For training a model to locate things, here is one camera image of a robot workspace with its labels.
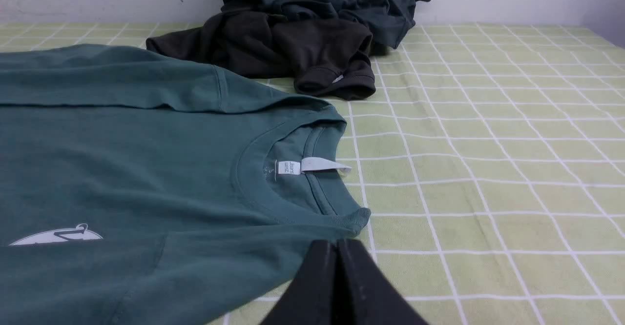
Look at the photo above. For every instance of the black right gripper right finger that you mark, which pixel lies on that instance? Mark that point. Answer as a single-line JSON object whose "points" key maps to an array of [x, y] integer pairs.
{"points": [[364, 294]]}

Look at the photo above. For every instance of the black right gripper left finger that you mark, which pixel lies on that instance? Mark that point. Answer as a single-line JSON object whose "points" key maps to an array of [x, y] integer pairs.
{"points": [[312, 298]]}

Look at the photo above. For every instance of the green long-sleeve top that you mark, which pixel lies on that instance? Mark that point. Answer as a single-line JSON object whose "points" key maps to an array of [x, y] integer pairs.
{"points": [[137, 189]]}

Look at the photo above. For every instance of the green checkered tablecloth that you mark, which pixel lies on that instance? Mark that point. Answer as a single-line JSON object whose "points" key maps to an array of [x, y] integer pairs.
{"points": [[492, 159]]}

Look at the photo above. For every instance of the dark grey crumpled garment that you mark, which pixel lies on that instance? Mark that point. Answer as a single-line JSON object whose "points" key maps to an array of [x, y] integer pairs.
{"points": [[324, 58]]}

